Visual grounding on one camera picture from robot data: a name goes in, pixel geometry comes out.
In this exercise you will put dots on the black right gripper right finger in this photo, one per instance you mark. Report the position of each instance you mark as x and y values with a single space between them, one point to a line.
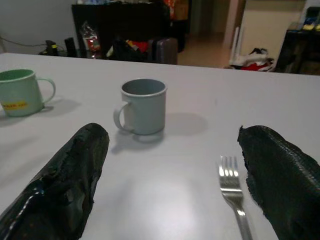
282 180

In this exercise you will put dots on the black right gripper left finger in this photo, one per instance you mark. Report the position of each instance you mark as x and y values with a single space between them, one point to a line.
57 185

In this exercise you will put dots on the silver metal fork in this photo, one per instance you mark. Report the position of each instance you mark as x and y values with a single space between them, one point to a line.
231 185

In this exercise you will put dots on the green plastic mug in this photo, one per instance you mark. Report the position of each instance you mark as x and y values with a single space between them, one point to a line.
18 93

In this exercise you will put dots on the grey plastic mug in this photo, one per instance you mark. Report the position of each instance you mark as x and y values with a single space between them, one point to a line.
145 107

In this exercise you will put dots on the pile of red white clothes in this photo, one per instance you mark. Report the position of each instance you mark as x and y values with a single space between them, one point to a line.
255 61

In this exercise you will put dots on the black shelf unit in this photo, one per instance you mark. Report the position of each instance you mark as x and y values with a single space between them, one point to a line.
298 50

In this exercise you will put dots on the black charger device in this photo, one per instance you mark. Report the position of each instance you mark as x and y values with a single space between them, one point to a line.
50 47

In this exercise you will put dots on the black speaker box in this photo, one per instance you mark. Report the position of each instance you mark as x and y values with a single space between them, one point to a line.
70 46

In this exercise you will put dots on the clear plastic snack bag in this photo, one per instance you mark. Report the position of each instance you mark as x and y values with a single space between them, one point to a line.
90 38

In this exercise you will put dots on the black bag with clothes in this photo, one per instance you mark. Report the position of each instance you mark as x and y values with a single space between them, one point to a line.
127 50

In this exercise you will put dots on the grey suitcase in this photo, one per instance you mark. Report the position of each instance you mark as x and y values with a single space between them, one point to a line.
162 50

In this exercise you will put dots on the dark wooden cabinet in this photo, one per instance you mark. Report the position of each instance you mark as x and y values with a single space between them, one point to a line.
125 25

